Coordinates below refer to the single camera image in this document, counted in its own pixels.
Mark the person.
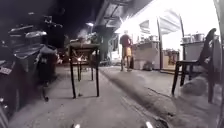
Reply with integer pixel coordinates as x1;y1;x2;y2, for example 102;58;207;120
118;30;135;73

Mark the dark metal table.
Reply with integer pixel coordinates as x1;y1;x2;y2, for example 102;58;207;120
68;41;101;100

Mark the food stall counter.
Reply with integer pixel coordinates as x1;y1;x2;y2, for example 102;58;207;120
132;34;161;71

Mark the building with awning roof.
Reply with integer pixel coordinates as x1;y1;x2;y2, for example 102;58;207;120
92;0;224;75

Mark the dark pole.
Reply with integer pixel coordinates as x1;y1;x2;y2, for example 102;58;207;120
156;17;165;71

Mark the table with metal pots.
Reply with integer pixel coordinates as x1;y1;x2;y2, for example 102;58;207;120
179;31;206;63

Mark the parked dark motorcycle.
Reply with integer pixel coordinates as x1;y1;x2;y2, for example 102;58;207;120
0;24;64;118

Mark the dark plastic chair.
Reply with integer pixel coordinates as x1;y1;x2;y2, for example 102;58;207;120
171;27;218;98

